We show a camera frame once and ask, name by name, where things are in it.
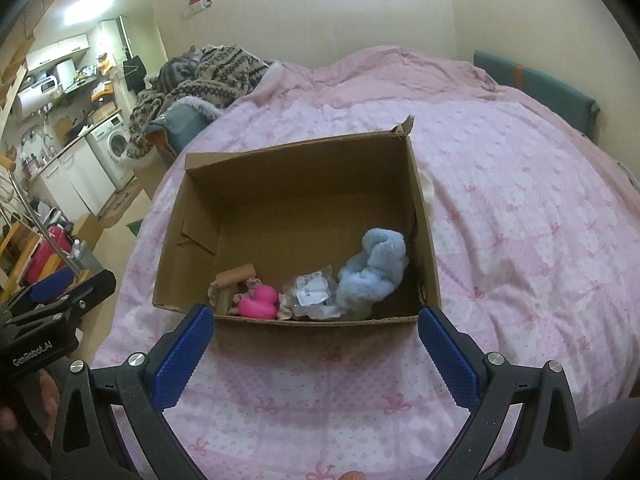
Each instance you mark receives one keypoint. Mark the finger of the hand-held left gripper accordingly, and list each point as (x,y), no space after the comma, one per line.
(85,292)

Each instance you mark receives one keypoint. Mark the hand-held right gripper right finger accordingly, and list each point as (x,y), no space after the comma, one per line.
(450,360)

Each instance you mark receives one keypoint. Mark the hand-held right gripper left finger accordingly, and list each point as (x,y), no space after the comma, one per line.
(182,355)

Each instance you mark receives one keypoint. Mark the tan foam cylinder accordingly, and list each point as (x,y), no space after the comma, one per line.
(235,275)

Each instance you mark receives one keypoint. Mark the cream frilly cloth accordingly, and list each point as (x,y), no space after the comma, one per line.
(285,307)

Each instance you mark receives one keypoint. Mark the light blue plush toy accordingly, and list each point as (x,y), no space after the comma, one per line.
(370,275)

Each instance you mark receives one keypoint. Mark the brown cardboard box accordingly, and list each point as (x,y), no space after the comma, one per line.
(300,195)

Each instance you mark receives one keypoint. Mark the person's left hand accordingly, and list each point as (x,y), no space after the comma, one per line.
(50,400)

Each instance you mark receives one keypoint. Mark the grey plastic container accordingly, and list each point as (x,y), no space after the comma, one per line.
(82,255)

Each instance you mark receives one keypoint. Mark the pink suitcase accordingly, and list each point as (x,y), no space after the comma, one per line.
(45,255)

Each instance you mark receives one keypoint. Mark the wooden rack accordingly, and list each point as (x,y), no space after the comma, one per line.
(10,245)

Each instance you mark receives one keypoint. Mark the pink rubber duck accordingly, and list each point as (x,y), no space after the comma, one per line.
(257,305)

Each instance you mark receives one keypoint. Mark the patterned floor rug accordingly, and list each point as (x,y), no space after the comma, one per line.
(122,202)

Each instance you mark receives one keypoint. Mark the white kitchen cabinet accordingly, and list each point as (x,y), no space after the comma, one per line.
(75,175)

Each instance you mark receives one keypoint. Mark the white washing machine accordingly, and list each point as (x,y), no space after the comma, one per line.
(112,145)

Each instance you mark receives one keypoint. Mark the person's grey trouser leg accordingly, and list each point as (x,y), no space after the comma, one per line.
(615,440)

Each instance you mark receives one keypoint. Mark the grey-blue pet bed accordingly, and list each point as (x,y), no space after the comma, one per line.
(180,120)

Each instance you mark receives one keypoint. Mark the white microwave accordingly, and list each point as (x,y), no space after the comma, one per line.
(40,85)

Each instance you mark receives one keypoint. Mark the grey tabby cat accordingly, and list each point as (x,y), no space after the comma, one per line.
(175,70)

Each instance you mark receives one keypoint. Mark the brown patterned knit blanket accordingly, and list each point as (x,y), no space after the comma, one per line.
(220,70)

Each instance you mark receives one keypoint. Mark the teal headboard cushion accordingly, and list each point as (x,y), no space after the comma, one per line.
(550,90)

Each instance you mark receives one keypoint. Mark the white wall cabinet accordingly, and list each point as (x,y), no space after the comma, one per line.
(57,52)

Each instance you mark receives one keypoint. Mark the red and white wall sticker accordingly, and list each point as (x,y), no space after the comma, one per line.
(197,4)

